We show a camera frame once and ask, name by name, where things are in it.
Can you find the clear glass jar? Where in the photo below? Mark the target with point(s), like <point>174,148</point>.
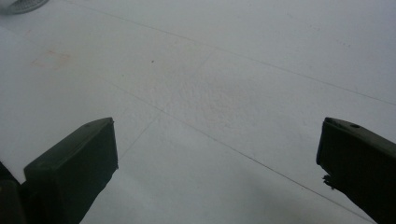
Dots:
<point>19,5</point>

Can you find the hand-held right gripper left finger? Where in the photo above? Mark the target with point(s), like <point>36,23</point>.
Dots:
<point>74,165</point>

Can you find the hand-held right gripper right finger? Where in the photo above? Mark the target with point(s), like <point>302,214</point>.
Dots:
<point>364,161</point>

